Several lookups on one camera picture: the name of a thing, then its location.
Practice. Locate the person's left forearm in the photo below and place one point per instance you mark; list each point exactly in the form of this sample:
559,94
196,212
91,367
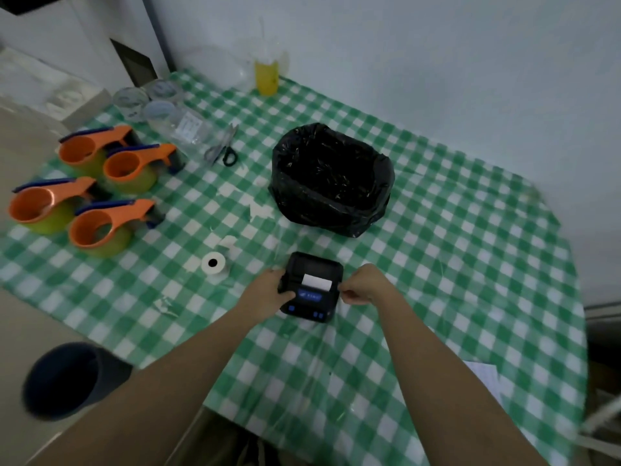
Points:
145,400

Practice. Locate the person's right fingers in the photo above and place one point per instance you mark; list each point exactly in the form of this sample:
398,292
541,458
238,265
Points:
350,292

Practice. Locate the white paper roll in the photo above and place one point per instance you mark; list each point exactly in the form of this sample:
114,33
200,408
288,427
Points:
215,263

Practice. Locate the clear plastic bag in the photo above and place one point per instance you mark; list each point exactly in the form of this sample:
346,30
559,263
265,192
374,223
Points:
187,130

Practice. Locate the green checkered tablecloth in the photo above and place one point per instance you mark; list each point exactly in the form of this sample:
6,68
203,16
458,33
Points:
436,247

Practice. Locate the white paper sheet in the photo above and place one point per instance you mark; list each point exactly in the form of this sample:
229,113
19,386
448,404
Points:
485,376

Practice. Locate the white paper scrap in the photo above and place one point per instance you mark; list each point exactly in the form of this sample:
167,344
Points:
259,210

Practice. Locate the clear glass jar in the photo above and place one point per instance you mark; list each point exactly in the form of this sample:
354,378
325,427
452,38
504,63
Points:
160,114
130,102
164,90

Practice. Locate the person's left hand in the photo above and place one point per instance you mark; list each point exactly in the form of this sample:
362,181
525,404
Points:
264,296

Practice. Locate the black bin bag lined basket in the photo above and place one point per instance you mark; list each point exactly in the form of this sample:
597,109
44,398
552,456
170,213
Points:
332,179

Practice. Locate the dark blue cylindrical bin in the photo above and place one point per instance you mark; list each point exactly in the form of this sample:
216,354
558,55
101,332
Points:
70,380

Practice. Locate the person's right hand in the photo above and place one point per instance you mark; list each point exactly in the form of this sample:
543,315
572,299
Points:
363,284

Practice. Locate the person's left thumb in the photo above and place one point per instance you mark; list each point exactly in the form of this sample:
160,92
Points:
287,296

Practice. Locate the black portable label printer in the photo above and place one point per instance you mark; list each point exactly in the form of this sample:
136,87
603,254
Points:
310,287

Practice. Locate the orange tape dispenser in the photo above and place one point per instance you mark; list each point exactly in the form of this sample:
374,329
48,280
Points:
138,167
94,146
46,204
109,228

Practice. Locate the yellow liquid plastic bottle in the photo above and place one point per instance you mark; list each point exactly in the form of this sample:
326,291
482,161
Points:
267,72

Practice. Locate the clear plastic dome lid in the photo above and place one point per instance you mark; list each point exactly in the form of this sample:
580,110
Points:
216,67

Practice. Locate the person's right forearm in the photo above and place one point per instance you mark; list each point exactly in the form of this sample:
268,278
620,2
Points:
453,388

